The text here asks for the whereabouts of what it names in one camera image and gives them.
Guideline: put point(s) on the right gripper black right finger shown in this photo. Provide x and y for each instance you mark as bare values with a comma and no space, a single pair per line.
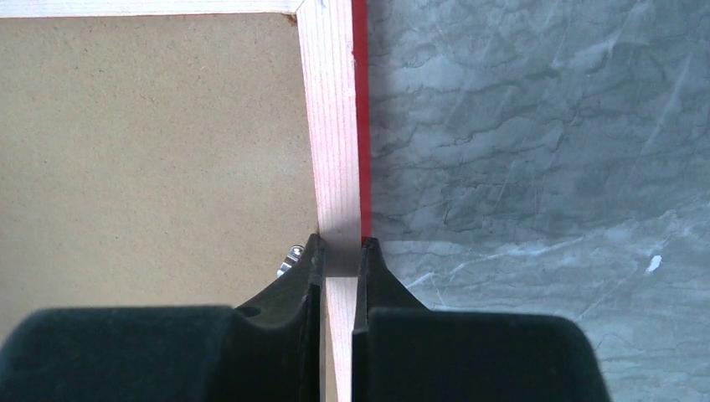
403,351

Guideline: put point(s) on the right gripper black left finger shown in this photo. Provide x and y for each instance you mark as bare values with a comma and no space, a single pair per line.
267,349

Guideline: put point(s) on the brown cardboard backing board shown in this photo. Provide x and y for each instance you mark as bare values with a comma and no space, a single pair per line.
149,161

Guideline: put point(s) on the red picture frame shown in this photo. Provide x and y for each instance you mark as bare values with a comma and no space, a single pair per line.
333,38

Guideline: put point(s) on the small metal frame clip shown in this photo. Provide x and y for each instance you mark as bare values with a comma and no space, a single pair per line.
292,258

